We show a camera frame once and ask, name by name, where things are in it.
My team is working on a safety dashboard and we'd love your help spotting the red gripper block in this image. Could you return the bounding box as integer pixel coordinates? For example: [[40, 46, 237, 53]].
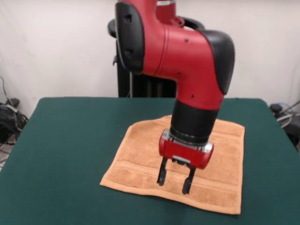
[[157, 133, 214, 195]]

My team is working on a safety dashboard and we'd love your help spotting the orange terry towel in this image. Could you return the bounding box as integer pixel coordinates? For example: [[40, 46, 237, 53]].
[[99, 114, 246, 215]]

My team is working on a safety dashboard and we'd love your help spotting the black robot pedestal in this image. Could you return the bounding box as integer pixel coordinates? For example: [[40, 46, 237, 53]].
[[107, 15, 207, 98]]

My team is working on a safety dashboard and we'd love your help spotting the dark green table cloth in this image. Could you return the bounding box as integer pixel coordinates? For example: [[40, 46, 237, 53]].
[[0, 97, 300, 225]]

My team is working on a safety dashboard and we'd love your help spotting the black cable tangle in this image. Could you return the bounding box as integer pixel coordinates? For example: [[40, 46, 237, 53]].
[[269, 65, 300, 150], [0, 75, 29, 165]]

